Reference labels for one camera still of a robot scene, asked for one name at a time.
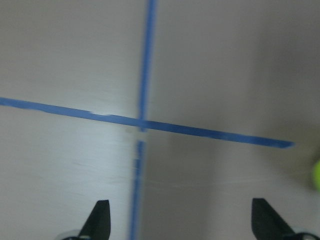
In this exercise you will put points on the green apple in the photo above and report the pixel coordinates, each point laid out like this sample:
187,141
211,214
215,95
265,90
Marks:
316,175

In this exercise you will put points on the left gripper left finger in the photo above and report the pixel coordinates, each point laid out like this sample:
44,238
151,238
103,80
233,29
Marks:
98,224

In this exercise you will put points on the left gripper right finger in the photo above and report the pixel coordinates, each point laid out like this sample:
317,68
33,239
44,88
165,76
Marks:
266,223

